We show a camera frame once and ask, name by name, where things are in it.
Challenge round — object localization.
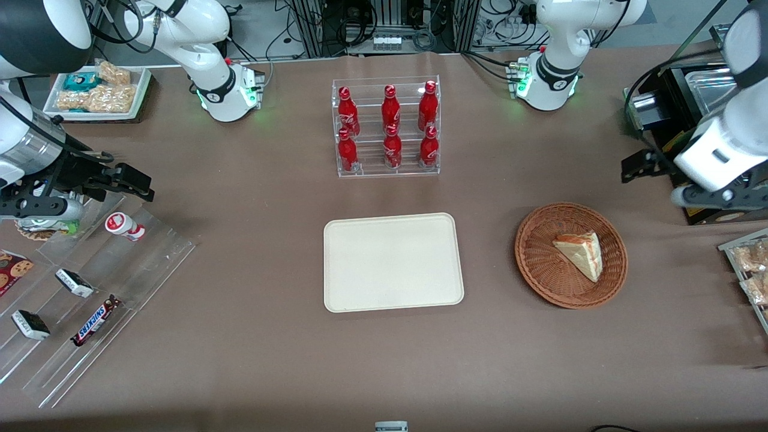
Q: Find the large clear peanut snack bag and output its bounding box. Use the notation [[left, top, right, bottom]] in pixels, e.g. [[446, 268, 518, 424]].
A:
[[56, 83, 138, 115]]

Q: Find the cream plastic tray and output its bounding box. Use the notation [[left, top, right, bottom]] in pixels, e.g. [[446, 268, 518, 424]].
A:
[[323, 212, 465, 314]]

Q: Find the white bottle green cap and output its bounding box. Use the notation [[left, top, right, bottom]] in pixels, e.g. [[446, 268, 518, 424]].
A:
[[16, 217, 80, 236]]

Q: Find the red cookie pack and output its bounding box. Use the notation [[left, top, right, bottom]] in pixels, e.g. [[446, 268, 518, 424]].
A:
[[0, 249, 35, 298]]

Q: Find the small clear peanut snack bag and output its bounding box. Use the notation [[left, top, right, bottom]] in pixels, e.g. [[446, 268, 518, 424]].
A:
[[95, 59, 132, 86]]

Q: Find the teal snack packet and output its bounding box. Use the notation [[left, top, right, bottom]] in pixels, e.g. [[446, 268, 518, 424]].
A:
[[62, 71, 100, 92]]

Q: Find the clear plastic food container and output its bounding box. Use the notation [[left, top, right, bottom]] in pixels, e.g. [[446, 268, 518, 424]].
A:
[[686, 67, 737, 118]]

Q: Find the white snack tray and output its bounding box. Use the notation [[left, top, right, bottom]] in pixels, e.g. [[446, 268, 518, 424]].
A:
[[43, 64, 152, 123]]

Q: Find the aluminium frame post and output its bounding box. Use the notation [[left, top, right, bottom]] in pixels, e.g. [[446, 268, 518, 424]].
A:
[[302, 0, 337, 58], [452, 0, 481, 55]]

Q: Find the black white snack bar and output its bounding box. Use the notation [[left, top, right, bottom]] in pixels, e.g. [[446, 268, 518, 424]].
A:
[[11, 309, 52, 341], [55, 268, 95, 299]]

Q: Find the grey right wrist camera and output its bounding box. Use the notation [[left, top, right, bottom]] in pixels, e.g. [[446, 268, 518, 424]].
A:
[[0, 195, 85, 221]]

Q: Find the brown wicker basket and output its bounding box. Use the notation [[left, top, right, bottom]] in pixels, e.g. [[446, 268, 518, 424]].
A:
[[514, 202, 629, 310]]

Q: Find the black food warmer machine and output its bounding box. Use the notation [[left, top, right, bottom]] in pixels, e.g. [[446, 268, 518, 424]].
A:
[[623, 24, 768, 226]]

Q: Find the red cola bottle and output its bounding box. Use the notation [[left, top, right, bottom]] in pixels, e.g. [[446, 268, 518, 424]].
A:
[[337, 86, 361, 138], [381, 85, 402, 130], [383, 125, 403, 169], [419, 126, 440, 168], [337, 128, 359, 173], [418, 80, 439, 132]]

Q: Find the clear acrylic bottle rack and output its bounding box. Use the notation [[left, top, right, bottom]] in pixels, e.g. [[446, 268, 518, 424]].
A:
[[331, 75, 442, 179]]

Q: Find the triangular sandwich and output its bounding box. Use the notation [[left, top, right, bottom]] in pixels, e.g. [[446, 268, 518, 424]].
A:
[[552, 230, 603, 283]]

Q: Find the clear acrylic stepped display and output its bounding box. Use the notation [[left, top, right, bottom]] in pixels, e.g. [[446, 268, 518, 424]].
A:
[[0, 191, 199, 410]]

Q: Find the wrapped bread pack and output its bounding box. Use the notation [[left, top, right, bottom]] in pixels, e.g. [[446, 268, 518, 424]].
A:
[[733, 239, 768, 272], [740, 273, 768, 305]]

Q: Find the Snickers chocolate bar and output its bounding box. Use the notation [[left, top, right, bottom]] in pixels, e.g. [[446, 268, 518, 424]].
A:
[[70, 295, 122, 347]]

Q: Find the metal wire bread rack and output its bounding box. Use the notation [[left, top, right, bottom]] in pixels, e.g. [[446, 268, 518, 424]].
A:
[[718, 227, 768, 335]]

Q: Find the small white red yogurt bottle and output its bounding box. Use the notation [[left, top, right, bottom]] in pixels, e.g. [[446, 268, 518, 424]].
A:
[[104, 211, 146, 242]]

